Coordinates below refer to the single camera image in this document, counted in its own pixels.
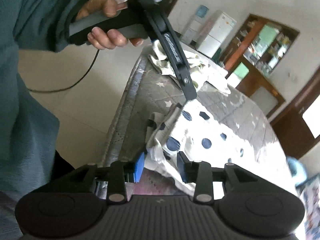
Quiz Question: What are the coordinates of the white navy polka dot garment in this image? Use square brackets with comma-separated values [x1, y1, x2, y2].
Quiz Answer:
[144, 100, 287, 196]

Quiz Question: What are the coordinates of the teal sleeve forearm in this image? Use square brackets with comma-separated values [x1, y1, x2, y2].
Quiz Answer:
[0, 0, 98, 240]

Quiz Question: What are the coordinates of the person left hand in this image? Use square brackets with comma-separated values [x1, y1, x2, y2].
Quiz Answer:
[75, 0, 145, 51]

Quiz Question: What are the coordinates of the white refrigerator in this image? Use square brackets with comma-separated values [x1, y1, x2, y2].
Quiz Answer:
[181, 9, 236, 58]

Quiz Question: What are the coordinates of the pastel floral cloth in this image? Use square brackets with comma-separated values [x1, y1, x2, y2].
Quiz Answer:
[148, 40, 231, 95]

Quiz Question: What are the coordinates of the grey quilted star mattress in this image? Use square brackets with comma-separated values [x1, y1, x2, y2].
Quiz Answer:
[100, 42, 283, 196]

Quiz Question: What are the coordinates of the dark wooden door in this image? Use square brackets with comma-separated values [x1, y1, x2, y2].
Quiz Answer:
[271, 69, 319, 159]

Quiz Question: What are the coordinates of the dark wooden cabinet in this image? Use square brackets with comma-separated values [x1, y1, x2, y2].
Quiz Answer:
[219, 14, 300, 118]

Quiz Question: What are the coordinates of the black cable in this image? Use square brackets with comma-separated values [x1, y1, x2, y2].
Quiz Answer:
[25, 48, 101, 93]

